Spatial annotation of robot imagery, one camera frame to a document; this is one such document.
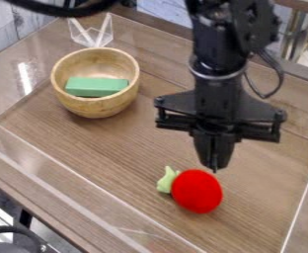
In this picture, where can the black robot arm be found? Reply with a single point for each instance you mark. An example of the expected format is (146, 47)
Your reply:
(231, 30)

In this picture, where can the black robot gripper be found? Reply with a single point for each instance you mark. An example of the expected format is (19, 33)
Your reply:
(220, 108)

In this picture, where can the green rectangular block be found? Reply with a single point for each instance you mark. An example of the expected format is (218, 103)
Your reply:
(95, 87)

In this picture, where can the black table frame bracket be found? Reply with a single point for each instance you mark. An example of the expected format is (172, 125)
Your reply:
(28, 240)

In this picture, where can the wooden bowl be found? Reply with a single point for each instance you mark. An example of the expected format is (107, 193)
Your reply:
(103, 62)

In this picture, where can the metal table leg background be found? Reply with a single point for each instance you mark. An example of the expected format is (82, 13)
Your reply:
(295, 37)

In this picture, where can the red plush fruit green leaf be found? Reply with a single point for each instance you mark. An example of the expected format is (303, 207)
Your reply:
(194, 188)

